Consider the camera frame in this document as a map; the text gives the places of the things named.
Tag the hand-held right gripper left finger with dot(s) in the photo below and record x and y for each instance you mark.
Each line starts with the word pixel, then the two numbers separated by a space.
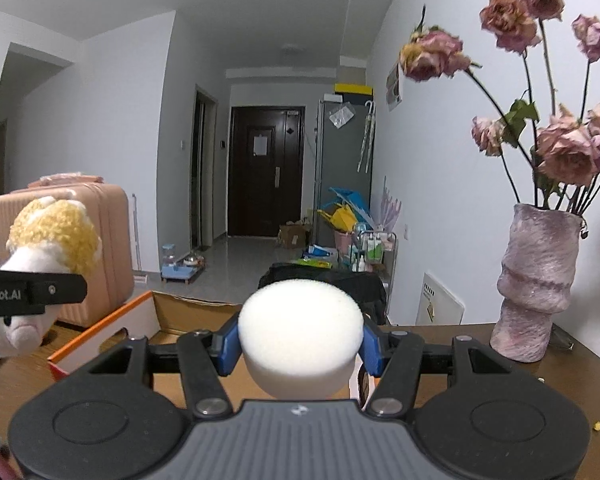
pixel 227 350

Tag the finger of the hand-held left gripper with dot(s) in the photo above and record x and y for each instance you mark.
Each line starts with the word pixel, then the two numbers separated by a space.
pixel 60 290

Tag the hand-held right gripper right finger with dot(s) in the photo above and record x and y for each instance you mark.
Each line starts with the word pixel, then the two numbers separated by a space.
pixel 375 355

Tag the white and yellow plush toy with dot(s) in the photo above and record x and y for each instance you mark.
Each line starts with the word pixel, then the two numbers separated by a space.
pixel 55 230

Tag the orange cardboard box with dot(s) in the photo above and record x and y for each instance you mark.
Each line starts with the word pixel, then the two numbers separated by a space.
pixel 110 330

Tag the white round sponge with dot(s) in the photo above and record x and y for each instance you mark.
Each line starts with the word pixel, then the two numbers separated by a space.
pixel 300 325

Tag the black bag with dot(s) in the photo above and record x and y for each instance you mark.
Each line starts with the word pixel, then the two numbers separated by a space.
pixel 367 290

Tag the pink ribbed suitcase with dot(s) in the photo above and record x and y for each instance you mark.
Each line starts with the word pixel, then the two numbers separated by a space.
pixel 115 240

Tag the white board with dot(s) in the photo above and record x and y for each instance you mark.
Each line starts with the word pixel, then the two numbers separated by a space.
pixel 442 300

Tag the blue pet water feeder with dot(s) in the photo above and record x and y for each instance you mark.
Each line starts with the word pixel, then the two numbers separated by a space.
pixel 177 270

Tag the white mop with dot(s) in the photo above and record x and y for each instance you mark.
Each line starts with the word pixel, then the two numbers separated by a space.
pixel 136 230

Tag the metal cart with bottles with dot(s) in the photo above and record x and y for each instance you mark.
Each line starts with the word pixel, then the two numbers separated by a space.
pixel 372 250

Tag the pink folded cloth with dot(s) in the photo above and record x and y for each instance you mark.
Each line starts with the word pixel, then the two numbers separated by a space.
pixel 65 181

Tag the colourful packets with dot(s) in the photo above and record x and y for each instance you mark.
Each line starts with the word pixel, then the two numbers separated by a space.
pixel 320 260

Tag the pink bucket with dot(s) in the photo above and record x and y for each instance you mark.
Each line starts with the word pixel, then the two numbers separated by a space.
pixel 344 242

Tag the brown cardboard box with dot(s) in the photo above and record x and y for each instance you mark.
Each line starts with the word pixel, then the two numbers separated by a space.
pixel 294 236

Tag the blue folded item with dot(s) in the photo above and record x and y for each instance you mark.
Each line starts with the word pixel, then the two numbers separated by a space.
pixel 357 202

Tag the dark brown entrance door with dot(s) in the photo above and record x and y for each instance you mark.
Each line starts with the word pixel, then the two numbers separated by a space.
pixel 245 185

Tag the purple textured vase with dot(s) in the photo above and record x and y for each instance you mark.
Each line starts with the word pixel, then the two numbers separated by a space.
pixel 535 270

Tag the dark framed glass door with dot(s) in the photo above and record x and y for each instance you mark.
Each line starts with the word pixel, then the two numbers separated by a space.
pixel 200 170

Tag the grey refrigerator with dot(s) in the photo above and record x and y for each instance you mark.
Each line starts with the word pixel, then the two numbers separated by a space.
pixel 340 160

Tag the white paper notice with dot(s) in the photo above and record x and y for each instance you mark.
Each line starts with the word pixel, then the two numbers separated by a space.
pixel 260 146

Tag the white folded umbrella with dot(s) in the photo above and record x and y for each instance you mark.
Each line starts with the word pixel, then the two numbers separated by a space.
pixel 367 135

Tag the clear plastic bag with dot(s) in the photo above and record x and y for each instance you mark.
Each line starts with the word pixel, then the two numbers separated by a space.
pixel 341 115

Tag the small white box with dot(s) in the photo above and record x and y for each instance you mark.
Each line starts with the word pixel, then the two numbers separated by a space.
pixel 333 96

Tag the yellow and black box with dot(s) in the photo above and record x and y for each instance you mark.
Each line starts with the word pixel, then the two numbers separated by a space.
pixel 354 92

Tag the bunch of dried pink roses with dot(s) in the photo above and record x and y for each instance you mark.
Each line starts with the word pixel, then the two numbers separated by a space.
pixel 565 147

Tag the purple wall decoration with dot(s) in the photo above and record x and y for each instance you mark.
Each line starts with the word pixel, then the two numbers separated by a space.
pixel 392 207

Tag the wall poster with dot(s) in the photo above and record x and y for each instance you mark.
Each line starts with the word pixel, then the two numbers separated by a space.
pixel 395 87

